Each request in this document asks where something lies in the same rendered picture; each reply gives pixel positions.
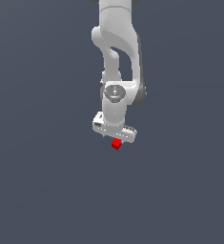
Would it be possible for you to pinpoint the red cube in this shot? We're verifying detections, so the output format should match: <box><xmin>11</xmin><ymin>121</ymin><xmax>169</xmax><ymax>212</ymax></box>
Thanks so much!
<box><xmin>111</xmin><ymin>137</ymin><xmax>123</xmax><ymax>152</ymax></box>

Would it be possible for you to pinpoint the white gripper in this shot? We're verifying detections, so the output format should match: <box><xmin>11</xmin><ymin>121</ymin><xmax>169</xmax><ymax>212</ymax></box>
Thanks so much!
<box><xmin>92</xmin><ymin>111</ymin><xmax>138</xmax><ymax>144</ymax></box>

